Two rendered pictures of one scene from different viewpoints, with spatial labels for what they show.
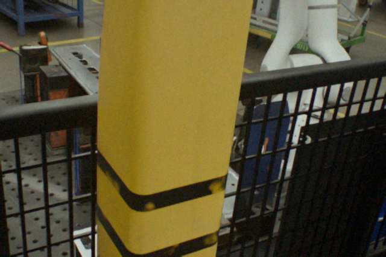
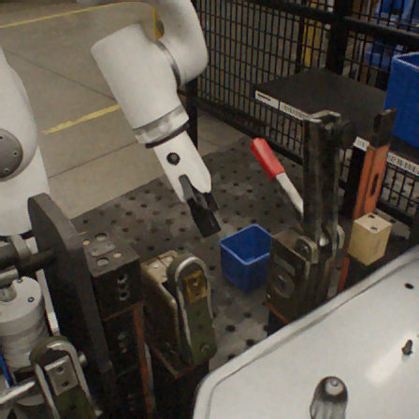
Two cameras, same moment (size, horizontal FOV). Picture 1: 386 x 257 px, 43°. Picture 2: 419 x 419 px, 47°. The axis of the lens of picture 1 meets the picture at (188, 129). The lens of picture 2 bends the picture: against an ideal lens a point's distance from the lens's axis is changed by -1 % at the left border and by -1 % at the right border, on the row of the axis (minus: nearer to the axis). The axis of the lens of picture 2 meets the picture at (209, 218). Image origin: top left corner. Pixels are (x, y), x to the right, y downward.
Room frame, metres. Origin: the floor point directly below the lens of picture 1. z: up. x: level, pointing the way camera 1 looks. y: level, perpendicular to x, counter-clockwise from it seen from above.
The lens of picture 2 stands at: (1.43, 0.29, 1.42)
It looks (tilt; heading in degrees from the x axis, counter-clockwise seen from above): 36 degrees down; 267
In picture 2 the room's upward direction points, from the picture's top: straight up
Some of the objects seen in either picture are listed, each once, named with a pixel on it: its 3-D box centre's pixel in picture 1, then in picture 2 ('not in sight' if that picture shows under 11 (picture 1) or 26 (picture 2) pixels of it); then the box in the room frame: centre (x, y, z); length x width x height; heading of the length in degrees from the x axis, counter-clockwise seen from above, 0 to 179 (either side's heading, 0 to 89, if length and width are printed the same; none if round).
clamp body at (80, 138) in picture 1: (89, 155); not in sight; (1.44, 0.33, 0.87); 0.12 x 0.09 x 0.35; 123
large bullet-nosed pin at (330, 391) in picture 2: not in sight; (329, 402); (1.30, 0.03, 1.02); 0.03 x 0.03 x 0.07
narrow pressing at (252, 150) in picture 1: (260, 169); not in sight; (0.97, -0.17, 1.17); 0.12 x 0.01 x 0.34; 123
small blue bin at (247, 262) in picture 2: not in sight; (250, 259); (1.30, -0.50, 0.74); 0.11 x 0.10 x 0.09; 33
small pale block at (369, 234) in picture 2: not in sight; (348, 322); (1.20, -0.19, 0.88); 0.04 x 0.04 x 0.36; 33
